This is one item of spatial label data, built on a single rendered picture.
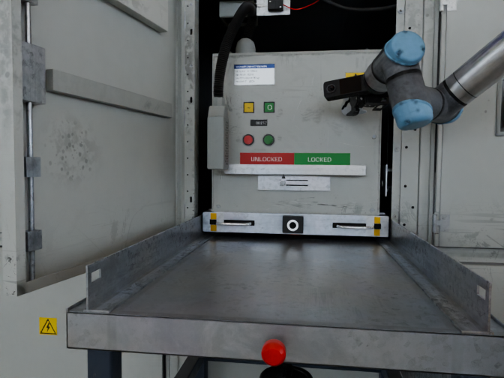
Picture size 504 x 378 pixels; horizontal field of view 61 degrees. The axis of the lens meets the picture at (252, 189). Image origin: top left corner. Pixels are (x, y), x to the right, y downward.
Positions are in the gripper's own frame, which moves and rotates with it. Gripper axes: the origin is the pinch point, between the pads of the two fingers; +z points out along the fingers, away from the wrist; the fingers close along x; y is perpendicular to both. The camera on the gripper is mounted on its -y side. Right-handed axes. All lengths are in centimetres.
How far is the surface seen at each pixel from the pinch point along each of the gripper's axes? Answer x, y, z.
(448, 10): 23.6, 26.4, -14.0
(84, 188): -26, -65, -17
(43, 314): -56, -89, 39
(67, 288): -48, -81, 35
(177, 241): -37, -45, -3
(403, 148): -10.9, 17.2, -0.1
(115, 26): 12, -60, -16
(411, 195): -23.9, 19.5, 2.8
